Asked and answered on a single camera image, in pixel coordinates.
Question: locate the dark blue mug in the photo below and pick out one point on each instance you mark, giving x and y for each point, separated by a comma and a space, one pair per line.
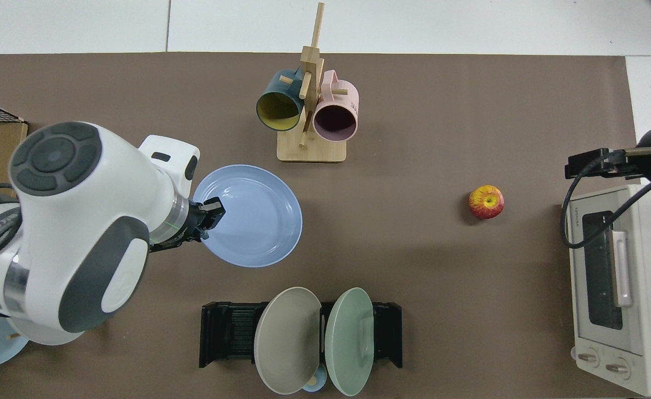
278, 111

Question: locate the red yellow apple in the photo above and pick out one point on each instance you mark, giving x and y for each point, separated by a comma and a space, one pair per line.
486, 202

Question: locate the black dish rack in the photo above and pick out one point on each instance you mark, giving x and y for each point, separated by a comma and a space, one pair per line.
228, 332

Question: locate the wooden cup stand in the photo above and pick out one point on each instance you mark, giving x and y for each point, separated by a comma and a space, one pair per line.
311, 151

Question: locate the pale green plate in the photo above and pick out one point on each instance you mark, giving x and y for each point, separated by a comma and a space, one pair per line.
347, 343

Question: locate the small blue round thing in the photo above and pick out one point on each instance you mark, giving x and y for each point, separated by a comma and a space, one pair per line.
315, 383

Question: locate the brown table cloth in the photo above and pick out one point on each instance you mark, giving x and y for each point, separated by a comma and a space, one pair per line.
442, 277

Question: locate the beige plate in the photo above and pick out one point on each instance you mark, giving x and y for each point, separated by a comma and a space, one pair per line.
286, 343

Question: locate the pink mug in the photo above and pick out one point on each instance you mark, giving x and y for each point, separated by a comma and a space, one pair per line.
335, 122

